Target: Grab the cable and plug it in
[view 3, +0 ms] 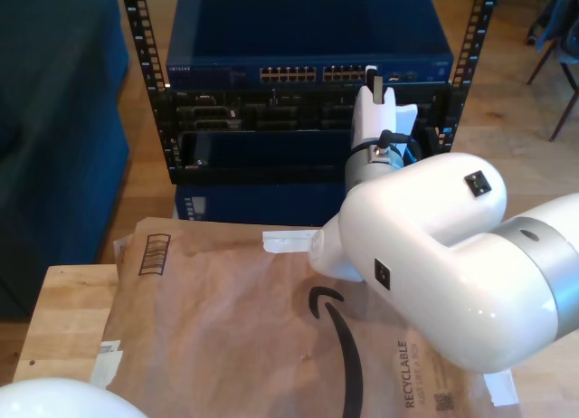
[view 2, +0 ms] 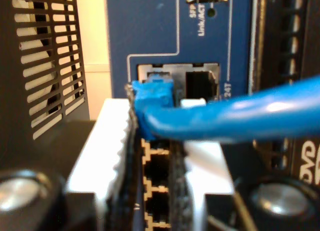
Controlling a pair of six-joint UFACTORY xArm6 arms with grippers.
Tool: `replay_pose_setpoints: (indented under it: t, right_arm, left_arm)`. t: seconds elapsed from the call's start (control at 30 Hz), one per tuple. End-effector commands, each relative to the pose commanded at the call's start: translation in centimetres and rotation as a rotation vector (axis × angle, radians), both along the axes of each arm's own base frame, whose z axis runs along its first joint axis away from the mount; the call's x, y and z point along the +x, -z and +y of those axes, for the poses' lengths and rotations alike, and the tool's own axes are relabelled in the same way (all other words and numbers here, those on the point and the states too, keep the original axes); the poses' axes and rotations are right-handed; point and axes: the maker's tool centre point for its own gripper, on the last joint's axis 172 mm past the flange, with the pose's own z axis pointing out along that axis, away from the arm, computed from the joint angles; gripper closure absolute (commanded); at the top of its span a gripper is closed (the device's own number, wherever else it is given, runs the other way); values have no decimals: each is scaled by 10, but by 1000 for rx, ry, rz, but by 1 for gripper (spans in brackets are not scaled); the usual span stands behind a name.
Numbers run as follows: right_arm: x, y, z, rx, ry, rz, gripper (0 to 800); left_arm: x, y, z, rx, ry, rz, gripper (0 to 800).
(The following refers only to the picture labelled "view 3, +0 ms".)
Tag blue equipment case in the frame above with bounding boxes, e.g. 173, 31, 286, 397
174, 182, 354, 227

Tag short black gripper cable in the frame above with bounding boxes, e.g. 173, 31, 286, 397
377, 128, 424, 159

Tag torn white paper label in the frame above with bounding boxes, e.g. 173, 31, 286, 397
89, 339, 124, 390

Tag white tape strip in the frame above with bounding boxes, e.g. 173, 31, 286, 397
261, 229, 323, 255

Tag dark metal chair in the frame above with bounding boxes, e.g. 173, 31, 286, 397
524, 0, 579, 143

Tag black rack server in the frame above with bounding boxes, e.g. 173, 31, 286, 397
156, 88, 453, 132

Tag blue network switch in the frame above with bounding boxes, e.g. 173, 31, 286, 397
165, 0, 455, 91

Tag brown paper mailer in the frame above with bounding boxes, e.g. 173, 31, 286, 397
83, 216, 524, 418

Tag black rack frame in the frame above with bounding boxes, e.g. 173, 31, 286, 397
118, 0, 501, 186

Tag blue sofa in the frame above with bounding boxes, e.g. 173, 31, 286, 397
0, 0, 132, 322

